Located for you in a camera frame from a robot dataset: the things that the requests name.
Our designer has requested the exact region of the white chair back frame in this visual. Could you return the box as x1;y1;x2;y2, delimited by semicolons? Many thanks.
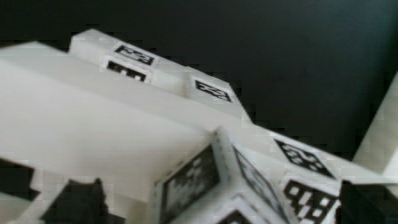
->
0;27;398;224

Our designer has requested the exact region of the white chair leg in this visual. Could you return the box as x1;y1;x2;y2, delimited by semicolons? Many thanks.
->
186;67;250;121

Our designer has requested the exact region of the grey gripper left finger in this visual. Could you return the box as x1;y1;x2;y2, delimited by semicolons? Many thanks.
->
16;177;113;224

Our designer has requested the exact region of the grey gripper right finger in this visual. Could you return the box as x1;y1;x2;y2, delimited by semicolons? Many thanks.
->
335;181;398;224

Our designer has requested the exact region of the white chair leg tagged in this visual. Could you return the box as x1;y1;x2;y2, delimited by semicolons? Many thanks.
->
147;127;298;224

